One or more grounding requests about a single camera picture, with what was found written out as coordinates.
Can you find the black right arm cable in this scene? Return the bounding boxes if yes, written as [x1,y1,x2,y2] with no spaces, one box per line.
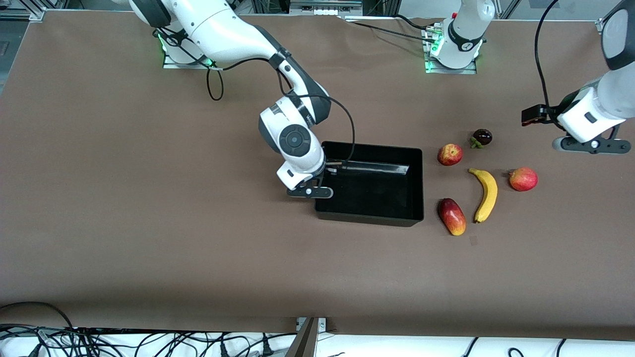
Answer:
[158,27,357,164]

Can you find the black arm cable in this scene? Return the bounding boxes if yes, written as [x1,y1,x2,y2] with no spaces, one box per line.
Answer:
[534,0,561,112]
[158,27,357,164]

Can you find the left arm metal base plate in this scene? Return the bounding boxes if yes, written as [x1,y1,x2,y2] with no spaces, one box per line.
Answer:
[423,22,478,75]

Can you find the red yellow mango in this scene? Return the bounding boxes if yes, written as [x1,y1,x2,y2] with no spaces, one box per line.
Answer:
[437,198,467,237]

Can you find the small metal table bracket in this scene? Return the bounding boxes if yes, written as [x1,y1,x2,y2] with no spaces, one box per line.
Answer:
[296,317,328,332]

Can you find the black floor cable arc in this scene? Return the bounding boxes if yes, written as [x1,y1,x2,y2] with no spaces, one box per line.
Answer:
[0,301,75,329]

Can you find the aluminium frame profile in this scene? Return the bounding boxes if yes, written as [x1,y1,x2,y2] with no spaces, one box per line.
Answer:
[0,7,46,21]

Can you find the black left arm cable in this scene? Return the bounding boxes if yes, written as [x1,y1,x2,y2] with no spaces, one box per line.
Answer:
[534,0,561,112]

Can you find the yellow banana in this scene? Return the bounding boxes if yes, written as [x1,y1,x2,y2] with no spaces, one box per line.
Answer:
[468,168,499,224]

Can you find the red apple right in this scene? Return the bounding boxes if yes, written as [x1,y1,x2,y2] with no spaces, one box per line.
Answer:
[507,167,539,192]

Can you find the metal rack with white connectors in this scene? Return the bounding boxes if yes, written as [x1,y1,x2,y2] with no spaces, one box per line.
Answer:
[289,0,364,16]

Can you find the dark grey post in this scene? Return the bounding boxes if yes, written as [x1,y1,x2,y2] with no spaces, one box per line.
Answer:
[285,317,319,357]

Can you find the dark purple mangosteen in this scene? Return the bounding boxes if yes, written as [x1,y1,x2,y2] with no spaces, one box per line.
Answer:
[470,128,493,149]

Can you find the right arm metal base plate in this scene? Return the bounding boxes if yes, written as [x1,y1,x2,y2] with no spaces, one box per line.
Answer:
[162,30,215,69]

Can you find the red yellow apple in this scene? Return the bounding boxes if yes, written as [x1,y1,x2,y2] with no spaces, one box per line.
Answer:
[437,143,464,167]

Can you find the black cable to base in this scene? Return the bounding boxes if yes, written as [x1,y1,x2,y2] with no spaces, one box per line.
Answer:
[342,14,445,45]

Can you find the black plastic box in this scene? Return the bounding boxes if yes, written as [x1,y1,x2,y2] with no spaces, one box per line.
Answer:
[315,141,425,228]

